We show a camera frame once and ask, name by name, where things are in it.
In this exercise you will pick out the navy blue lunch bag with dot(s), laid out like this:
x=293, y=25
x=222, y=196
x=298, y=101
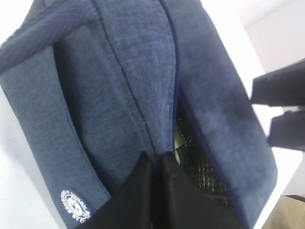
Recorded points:
x=94, y=83

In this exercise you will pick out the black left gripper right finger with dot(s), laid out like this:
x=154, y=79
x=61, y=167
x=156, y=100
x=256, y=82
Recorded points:
x=186, y=207

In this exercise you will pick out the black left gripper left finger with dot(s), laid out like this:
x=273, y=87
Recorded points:
x=130, y=206

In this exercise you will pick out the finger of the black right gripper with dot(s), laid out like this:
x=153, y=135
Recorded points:
x=288, y=131
x=282, y=87

